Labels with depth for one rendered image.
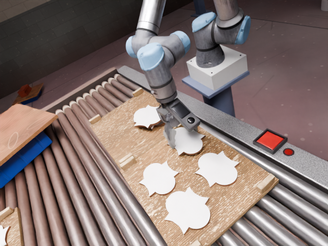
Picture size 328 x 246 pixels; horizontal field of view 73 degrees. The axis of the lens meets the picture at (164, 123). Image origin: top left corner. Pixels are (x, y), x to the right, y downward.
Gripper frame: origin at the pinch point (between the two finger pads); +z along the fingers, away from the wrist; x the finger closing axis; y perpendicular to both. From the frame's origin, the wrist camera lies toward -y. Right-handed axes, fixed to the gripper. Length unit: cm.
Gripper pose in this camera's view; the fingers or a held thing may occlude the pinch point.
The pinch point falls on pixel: (185, 139)
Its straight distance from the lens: 81.5
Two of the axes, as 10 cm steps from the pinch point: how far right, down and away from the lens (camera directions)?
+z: 3.2, 7.3, 6.0
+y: -5.1, -4.0, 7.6
